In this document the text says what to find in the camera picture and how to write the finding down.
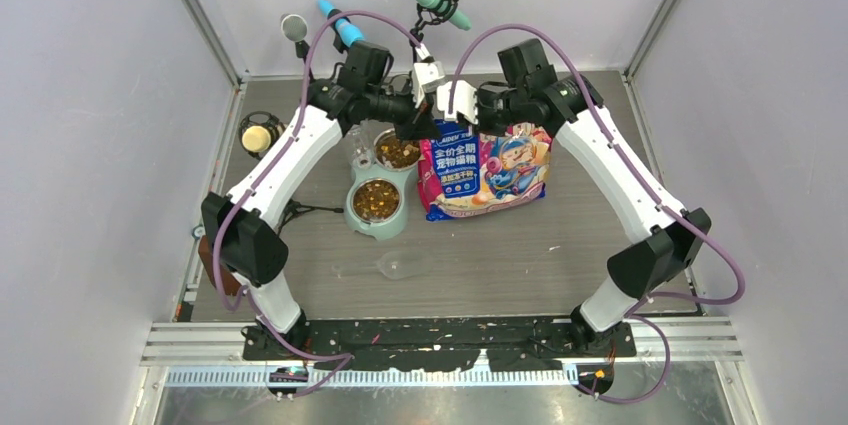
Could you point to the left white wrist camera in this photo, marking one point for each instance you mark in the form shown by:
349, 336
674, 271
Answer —
427, 75

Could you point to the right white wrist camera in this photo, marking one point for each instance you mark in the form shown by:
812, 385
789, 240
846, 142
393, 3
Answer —
457, 102

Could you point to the blue microphone on stand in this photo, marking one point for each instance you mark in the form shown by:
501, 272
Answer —
346, 33

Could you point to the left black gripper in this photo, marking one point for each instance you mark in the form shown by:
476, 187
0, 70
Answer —
417, 123

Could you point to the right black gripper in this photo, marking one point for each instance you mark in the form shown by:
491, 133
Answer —
483, 125

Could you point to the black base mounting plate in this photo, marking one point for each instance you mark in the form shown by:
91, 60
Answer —
522, 343

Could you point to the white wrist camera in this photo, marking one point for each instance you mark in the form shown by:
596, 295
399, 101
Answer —
427, 75
457, 102

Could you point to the silver round microphone stand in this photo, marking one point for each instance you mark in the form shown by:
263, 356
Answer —
294, 28

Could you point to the colourful cat food bag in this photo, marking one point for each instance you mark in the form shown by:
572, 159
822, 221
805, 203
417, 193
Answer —
464, 175

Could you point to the green microphone on tripod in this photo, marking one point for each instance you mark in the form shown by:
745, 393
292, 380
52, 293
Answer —
438, 12

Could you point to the green double pet bowl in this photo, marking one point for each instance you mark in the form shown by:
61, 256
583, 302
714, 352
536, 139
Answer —
384, 176

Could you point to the clear plastic scoop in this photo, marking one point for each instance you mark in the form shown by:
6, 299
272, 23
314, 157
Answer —
393, 265

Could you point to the yellow microphone on tripod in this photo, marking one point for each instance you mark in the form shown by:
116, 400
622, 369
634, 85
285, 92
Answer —
259, 132

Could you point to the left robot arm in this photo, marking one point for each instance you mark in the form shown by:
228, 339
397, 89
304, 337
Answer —
240, 224

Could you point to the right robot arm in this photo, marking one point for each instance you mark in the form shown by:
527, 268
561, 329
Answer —
664, 235

